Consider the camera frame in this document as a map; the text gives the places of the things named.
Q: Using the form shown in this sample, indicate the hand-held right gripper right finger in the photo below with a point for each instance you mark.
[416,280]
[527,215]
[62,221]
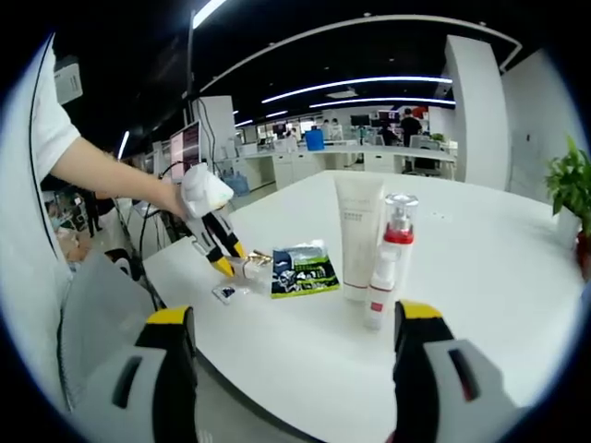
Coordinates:
[438,392]

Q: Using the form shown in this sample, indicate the green potted plant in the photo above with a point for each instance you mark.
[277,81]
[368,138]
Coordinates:
[570,180]

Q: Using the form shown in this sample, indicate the white plant pot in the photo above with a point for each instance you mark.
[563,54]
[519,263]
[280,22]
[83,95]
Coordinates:
[568,223]

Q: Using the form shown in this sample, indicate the gold skincare sachet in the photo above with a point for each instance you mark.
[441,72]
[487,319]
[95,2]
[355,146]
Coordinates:
[259,258]

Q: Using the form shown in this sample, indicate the red plant pot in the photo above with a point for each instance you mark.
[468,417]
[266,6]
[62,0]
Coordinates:
[585,251]

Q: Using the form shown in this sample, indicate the white skincare tube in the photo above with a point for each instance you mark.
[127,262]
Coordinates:
[358,231]

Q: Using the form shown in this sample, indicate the long ceiling light strip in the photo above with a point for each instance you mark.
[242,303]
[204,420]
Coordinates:
[383,100]
[360,83]

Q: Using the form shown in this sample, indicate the pink-screen monitor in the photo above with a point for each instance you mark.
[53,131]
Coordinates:
[187,150]

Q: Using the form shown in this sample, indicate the small blue skincare sachet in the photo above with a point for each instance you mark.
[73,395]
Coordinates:
[226,292]

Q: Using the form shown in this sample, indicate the small clear-capped skincare bottle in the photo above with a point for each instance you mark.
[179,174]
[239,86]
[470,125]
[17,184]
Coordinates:
[249,272]

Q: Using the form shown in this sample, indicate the green black skincare sachet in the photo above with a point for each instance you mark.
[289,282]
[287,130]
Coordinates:
[305,272]

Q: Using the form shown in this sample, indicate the long white counter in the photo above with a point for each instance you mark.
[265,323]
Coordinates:
[351,157]

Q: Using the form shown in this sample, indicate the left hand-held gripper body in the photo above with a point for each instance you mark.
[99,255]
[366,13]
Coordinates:
[203,191]

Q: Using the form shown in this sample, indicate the blue water jug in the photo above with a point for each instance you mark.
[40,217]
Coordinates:
[240,184]

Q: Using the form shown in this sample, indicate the white hanging ceiling unit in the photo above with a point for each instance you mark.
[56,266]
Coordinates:
[69,80]

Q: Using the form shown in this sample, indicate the blue storage bin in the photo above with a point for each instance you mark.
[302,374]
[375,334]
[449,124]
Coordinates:
[314,140]

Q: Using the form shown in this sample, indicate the large red-collared skincare bottle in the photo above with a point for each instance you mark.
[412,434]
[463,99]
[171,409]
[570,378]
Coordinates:
[398,249]

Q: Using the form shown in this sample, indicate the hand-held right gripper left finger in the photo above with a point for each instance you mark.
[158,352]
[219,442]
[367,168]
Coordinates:
[138,397]

